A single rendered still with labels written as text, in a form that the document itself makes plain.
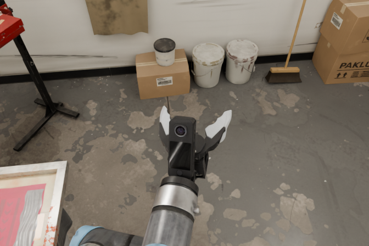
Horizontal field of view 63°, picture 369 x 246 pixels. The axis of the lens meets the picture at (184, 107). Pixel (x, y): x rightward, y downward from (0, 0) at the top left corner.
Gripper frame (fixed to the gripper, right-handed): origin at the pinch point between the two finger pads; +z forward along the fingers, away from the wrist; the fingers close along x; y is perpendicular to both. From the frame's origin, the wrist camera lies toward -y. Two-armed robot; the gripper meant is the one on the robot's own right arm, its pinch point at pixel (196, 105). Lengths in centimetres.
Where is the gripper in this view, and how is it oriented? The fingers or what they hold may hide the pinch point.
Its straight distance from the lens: 66.4
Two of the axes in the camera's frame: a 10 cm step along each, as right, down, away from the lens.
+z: 2.0, -7.3, 6.6
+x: 9.7, 0.6, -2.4
